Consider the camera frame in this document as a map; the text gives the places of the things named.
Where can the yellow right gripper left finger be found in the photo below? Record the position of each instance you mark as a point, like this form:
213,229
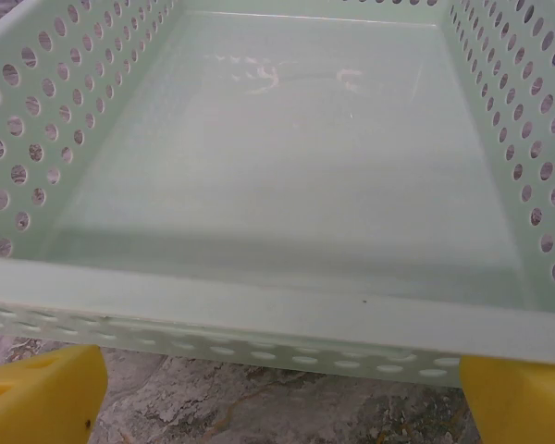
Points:
37,398

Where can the mint green perforated basket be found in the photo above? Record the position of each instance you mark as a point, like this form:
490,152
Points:
282,185

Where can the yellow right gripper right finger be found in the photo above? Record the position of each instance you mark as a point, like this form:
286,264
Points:
527,407

